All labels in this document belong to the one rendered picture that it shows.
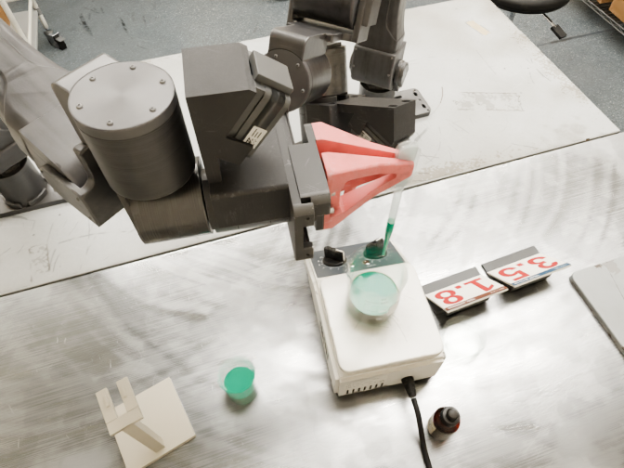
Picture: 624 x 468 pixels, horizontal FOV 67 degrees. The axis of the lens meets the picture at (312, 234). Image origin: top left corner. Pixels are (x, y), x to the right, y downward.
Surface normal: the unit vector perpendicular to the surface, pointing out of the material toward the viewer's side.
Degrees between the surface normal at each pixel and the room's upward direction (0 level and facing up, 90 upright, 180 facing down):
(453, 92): 0
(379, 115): 70
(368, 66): 78
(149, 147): 91
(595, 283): 0
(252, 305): 0
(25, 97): 22
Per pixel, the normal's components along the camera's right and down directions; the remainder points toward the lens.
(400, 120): 0.76, 0.22
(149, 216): 0.17, 0.37
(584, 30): -0.01, -0.57
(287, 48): -0.38, 0.43
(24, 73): 0.29, -0.34
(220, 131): 0.20, 0.81
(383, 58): -0.41, 0.62
